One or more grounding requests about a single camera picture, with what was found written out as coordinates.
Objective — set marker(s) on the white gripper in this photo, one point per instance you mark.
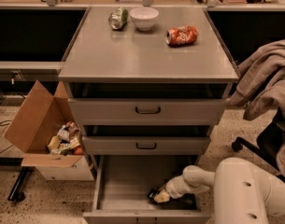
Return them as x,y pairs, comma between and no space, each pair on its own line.
173,187

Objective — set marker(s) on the dark chocolate rxbar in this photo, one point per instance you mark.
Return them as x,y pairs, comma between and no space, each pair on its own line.
152,193

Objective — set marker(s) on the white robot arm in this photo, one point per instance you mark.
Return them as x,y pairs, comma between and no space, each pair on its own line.
243,192

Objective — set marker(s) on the bottom grey drawer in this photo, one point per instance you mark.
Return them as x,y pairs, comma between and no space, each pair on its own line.
122,192

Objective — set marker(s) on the grey drawer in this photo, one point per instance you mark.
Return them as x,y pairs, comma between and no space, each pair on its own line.
122,192
147,104
146,140

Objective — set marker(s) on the middle grey drawer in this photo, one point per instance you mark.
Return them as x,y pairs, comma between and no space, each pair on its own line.
146,140

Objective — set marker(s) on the grey drawer cabinet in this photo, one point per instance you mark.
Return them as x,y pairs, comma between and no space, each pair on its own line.
101,55

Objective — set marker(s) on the top grey drawer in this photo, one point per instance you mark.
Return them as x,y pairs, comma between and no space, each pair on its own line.
147,104

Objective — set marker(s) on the white box under cardboard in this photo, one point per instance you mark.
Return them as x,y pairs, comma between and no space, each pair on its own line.
79,171

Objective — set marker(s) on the snack packets pile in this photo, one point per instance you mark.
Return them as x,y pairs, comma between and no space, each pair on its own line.
67,141

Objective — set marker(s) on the black office chair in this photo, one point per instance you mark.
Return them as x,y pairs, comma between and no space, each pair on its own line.
269,141

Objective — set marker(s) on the black table leg base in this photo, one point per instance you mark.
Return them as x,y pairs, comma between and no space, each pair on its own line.
17,192

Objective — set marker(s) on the open cardboard box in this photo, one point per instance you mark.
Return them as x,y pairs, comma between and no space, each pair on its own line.
39,118

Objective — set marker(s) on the crushed orange soda can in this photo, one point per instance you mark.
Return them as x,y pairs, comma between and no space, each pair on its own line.
181,36

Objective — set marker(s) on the white bowl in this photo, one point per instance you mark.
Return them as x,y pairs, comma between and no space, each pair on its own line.
144,18

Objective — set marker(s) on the crushed green soda can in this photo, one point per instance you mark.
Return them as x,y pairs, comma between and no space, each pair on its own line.
118,18

